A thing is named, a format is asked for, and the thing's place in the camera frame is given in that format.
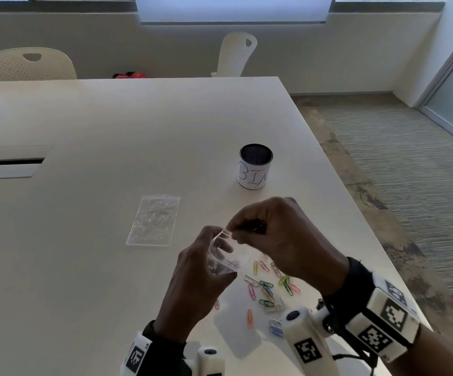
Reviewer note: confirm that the crinkled clear plastic bag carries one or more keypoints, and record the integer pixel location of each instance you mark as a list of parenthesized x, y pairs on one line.
[(154, 221)]

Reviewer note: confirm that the pile of colourful paper clips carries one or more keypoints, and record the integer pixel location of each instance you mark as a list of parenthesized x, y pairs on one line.
[(266, 284)]

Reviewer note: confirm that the person's left hand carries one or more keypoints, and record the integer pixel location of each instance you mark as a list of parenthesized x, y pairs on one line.
[(191, 293)]

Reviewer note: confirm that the marker-tagged black wristband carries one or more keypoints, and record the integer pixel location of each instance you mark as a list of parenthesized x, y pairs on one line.
[(379, 321), (159, 354)]

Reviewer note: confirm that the white paper cup black rim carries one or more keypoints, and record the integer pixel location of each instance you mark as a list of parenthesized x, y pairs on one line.
[(254, 178)]

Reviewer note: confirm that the person's right hand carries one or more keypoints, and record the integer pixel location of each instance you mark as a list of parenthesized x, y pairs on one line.
[(293, 242)]

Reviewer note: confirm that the smooth clear plastic bag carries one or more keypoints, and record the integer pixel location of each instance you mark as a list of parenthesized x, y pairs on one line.
[(228, 264)]

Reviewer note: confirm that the white cylindrical wrist camera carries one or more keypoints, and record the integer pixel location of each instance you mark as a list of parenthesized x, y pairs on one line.
[(210, 362), (308, 348)]

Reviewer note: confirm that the white table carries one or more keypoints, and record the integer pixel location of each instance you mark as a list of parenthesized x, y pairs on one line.
[(132, 121)]

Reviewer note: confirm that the white perforated chair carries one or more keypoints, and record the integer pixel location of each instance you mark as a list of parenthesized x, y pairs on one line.
[(232, 56), (26, 70)]

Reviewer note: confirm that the white roller blind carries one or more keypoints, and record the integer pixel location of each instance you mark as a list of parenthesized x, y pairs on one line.
[(234, 7)]

